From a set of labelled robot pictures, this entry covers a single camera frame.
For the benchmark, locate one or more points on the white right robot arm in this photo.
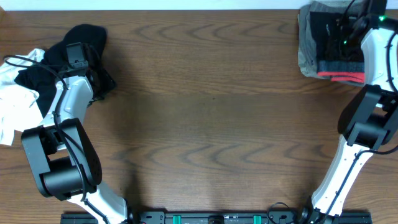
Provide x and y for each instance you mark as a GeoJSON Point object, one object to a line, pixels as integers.
{"type": "Point", "coordinates": [368, 122]}

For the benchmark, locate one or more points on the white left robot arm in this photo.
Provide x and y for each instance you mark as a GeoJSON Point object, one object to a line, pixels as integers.
{"type": "Point", "coordinates": [62, 159]}

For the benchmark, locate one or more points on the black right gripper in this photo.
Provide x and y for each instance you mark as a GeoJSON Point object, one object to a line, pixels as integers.
{"type": "Point", "coordinates": [359, 56]}

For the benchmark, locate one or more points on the grey folded trousers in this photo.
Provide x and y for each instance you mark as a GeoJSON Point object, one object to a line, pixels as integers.
{"type": "Point", "coordinates": [307, 47]}

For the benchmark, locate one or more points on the black leggings with coral waistband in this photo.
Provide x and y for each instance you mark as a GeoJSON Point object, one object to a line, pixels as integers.
{"type": "Point", "coordinates": [336, 59]}

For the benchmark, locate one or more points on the white t-shirt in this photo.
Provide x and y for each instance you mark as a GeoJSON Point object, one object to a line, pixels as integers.
{"type": "Point", "coordinates": [19, 109]}

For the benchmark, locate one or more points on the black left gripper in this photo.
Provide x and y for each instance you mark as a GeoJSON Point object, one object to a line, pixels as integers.
{"type": "Point", "coordinates": [109, 83]}

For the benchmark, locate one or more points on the black garment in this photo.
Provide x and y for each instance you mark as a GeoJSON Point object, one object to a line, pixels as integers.
{"type": "Point", "coordinates": [41, 80]}

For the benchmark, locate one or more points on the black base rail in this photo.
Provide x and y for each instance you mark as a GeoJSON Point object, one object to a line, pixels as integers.
{"type": "Point", "coordinates": [243, 218]}

